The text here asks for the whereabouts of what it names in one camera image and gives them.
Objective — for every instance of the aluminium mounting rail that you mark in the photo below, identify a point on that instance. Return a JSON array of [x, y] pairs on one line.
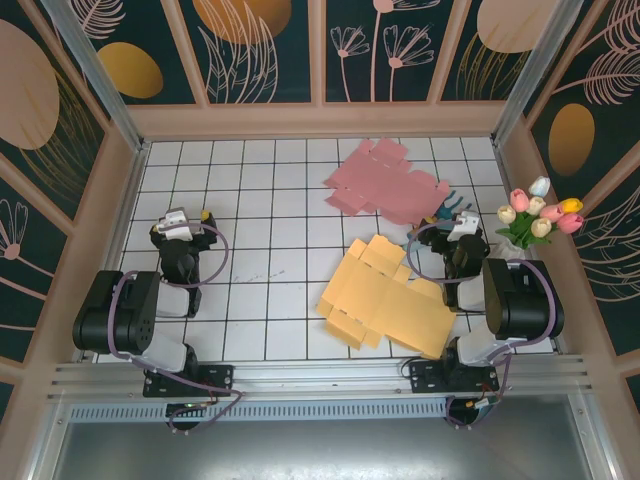
[[320, 375]]

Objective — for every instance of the aluminium frame post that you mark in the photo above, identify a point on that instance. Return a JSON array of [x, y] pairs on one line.
[[530, 75], [95, 70]]

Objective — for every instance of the yellow paper box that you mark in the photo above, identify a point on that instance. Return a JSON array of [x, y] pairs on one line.
[[390, 310]]

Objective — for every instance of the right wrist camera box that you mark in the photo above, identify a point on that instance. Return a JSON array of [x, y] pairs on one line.
[[462, 226]]

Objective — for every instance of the artificial tulip bouquet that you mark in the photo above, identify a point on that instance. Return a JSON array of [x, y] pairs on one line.
[[537, 215]]

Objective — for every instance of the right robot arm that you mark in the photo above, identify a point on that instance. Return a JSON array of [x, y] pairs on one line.
[[525, 300]]

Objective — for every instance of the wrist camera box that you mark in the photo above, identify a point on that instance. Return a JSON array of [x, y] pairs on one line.
[[176, 222], [462, 226]]

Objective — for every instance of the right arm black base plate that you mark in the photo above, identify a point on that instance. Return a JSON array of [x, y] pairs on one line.
[[425, 380]]

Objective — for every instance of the white vase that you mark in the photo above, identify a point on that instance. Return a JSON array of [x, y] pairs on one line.
[[507, 250]]

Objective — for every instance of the grey metal panel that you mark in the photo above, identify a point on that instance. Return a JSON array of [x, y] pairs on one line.
[[320, 455]]

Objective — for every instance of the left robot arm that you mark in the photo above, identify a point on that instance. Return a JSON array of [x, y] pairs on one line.
[[115, 310]]

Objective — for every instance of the teal toy rake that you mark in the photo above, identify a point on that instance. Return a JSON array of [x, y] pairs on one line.
[[452, 202]]

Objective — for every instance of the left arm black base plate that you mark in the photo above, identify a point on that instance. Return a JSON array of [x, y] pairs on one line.
[[220, 380]]

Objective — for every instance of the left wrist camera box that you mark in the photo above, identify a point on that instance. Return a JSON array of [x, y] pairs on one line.
[[176, 222]]

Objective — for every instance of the pink paper box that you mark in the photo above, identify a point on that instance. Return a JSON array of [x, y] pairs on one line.
[[380, 180]]

